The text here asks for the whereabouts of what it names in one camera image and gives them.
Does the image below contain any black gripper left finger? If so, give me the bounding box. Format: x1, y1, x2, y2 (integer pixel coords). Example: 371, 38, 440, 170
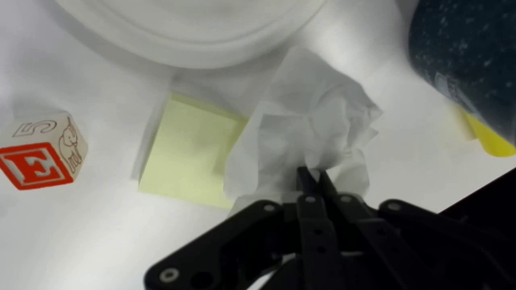
143, 167, 338, 290

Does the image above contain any white paper serviette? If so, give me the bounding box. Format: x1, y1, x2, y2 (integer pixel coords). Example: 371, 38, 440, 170
224, 48, 380, 199

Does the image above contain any dark blue mug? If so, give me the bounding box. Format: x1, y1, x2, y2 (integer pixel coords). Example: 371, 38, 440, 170
408, 0, 516, 144

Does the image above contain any white plastic plate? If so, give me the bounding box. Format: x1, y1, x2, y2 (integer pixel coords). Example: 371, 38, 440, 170
53, 0, 327, 69

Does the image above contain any yellow sticky note pad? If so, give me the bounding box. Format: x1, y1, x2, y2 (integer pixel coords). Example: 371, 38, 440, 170
138, 94, 246, 209

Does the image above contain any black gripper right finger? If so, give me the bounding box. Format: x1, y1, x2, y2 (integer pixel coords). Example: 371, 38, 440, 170
319, 170, 516, 290

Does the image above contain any yellow cylinder block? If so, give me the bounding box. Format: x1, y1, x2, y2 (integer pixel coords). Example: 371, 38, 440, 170
461, 109, 516, 157

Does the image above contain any red letter E cube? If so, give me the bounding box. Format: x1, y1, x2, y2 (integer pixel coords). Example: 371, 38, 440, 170
0, 111, 88, 190

